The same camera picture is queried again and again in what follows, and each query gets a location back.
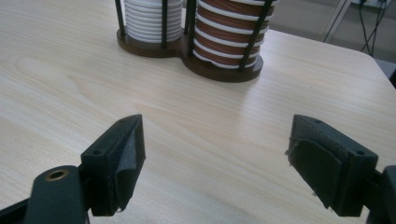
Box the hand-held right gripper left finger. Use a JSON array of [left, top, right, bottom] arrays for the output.
[[79, 113, 147, 217]]

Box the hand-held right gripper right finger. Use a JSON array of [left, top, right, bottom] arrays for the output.
[[285, 114, 379, 217]]

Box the dark wooden cup holder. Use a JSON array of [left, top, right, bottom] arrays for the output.
[[114, 0, 276, 83]]

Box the stack of white cups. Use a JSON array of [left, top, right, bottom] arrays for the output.
[[123, 0, 184, 44]]

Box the stack of brown cups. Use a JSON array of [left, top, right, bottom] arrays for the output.
[[191, 0, 279, 70]]

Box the bundle of black cables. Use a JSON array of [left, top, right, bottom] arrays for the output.
[[357, 0, 390, 58]]

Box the white metal frame leg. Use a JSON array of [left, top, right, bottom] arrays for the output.
[[321, 0, 353, 43]]

